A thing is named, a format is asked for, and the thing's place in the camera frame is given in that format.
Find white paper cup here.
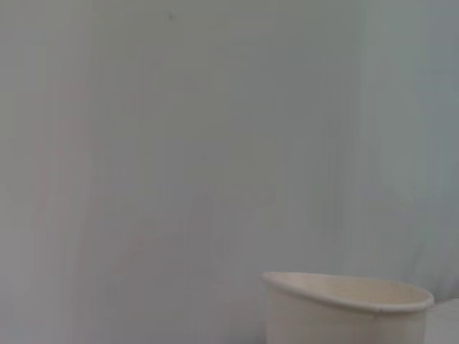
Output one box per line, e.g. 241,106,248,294
260,270,436,344

